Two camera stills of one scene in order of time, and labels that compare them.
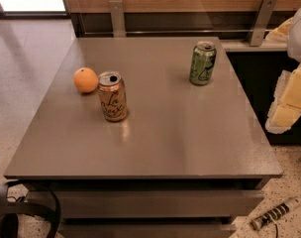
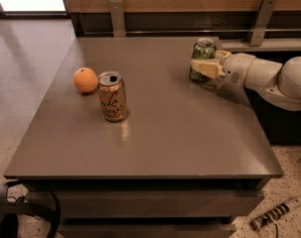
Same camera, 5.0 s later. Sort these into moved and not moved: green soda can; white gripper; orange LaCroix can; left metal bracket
Moved: white gripper
Not moved: green soda can; left metal bracket; orange LaCroix can
